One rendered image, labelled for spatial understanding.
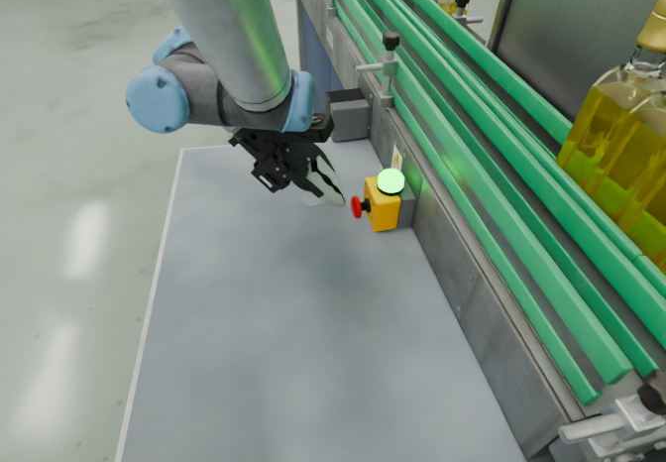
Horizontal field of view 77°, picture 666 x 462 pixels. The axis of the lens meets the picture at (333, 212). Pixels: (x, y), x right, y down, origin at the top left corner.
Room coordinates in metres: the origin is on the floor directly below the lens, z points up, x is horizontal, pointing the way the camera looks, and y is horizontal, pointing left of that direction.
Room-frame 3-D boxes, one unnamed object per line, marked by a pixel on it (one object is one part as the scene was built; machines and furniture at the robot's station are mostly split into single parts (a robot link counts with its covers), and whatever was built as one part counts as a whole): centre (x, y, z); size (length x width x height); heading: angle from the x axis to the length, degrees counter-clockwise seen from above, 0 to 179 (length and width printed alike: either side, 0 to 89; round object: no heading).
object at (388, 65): (0.69, -0.08, 0.94); 0.07 x 0.04 x 0.13; 103
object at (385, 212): (0.52, -0.09, 0.79); 0.07 x 0.07 x 0.07; 13
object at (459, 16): (0.90, -0.28, 0.94); 0.07 x 0.04 x 0.13; 103
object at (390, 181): (0.52, -0.10, 0.84); 0.04 x 0.04 x 0.03
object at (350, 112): (0.80, -0.03, 0.79); 0.08 x 0.08 x 0.08; 13
